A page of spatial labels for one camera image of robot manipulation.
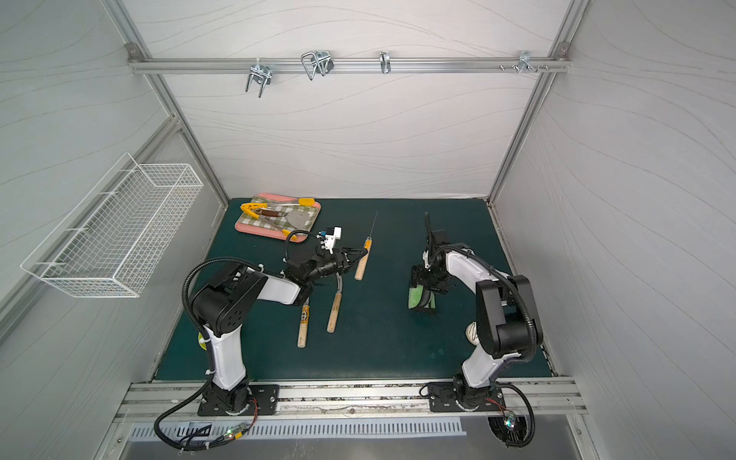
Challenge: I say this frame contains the lime green bowl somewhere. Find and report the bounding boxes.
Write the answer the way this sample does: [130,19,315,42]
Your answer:
[197,333,210,351]

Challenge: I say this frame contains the green checkered cloth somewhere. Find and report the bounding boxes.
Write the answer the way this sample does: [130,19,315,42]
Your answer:
[240,197,321,236]

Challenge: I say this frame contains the black cable bundle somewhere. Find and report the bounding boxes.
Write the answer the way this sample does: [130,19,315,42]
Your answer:
[152,378,260,452]
[487,381,537,449]

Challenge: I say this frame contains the white frosted donut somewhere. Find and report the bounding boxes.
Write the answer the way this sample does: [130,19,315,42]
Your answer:
[465,321,479,346]

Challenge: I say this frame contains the yellow-tipped steel tongs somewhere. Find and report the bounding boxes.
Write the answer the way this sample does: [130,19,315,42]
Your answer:
[241,199,321,243]

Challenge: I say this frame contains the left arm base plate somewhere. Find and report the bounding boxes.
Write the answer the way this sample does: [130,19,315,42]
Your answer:
[197,383,280,417]

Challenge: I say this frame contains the green and black rag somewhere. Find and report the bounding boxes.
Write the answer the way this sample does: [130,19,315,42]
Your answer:
[408,285,436,314]

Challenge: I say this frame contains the pink plastic tray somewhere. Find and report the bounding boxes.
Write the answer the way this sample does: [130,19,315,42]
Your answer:
[235,194,321,241]

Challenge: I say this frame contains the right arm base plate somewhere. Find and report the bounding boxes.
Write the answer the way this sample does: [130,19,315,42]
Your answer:
[419,381,506,413]

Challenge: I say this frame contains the white wire basket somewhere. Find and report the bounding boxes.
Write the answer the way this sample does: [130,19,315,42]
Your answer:
[20,153,203,299]

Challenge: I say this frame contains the left metal hook clamp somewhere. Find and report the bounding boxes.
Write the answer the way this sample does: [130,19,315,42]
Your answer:
[245,61,272,98]

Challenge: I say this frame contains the middle metal hook clamp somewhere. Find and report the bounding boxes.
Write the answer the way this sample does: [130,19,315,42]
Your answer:
[300,50,335,81]

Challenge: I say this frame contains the metal hook clamp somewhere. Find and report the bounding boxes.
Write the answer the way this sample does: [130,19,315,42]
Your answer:
[300,50,335,81]
[245,61,272,98]

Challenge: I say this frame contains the wooden-handled steel spatula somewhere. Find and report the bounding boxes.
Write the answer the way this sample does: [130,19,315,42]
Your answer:
[255,208,310,230]

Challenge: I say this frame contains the left black cable bundle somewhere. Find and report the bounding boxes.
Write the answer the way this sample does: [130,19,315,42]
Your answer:
[152,378,260,452]

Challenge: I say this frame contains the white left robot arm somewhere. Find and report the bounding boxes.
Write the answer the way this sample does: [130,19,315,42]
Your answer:
[181,248,367,392]

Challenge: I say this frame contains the aluminium top rail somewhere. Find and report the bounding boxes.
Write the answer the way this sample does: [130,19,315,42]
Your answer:
[128,55,572,75]

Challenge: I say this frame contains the right black cable bundle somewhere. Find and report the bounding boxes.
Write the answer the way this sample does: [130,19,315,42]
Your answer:
[487,381,537,449]

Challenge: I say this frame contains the small metal hook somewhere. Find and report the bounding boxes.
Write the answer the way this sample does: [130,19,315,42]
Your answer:
[379,51,391,75]

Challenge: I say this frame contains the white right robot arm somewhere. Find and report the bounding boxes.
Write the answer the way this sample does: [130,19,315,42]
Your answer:
[408,214,544,388]

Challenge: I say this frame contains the small sickle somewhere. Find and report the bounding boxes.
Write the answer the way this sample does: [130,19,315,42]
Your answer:
[355,212,379,281]
[327,274,343,334]
[297,299,311,349]

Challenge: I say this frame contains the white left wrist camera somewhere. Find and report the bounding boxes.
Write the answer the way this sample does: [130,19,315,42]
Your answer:
[317,226,342,254]

